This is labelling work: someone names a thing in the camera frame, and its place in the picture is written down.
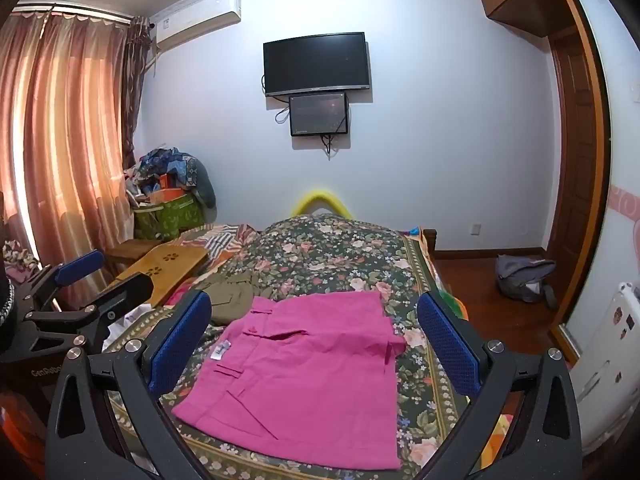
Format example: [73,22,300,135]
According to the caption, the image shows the pile of blue clothes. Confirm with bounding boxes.
[126,148,217,209]

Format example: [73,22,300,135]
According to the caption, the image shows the grey backpack on floor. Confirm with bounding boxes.
[496,255,558,310]

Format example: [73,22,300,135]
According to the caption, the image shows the black wall television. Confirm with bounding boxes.
[262,32,371,96]

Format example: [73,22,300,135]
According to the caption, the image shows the brown wooden door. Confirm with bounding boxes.
[546,0,612,326]

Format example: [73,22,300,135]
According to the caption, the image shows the striped cloth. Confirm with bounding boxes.
[171,223,259,274]

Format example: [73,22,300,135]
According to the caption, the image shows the pink orange curtain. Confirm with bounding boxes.
[1,12,134,266]

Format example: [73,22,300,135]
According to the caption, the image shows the green storage box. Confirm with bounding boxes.
[132,194,205,242]

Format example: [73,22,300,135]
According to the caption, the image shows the yellow curved cushion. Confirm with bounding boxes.
[291,190,352,219]

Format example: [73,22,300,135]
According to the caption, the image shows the wooden lap tray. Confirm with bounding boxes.
[108,244,208,308]

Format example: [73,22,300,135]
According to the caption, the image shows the white air conditioner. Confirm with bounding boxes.
[155,0,241,51]

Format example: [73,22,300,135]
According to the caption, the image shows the pink pants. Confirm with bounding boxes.
[172,292,405,470]

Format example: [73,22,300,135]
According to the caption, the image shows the olive green folded pants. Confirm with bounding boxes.
[195,273,274,326]

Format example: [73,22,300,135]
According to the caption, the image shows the small black wall monitor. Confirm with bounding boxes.
[288,92,349,136]

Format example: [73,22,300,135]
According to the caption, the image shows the floral bedspread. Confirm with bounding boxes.
[102,212,501,480]

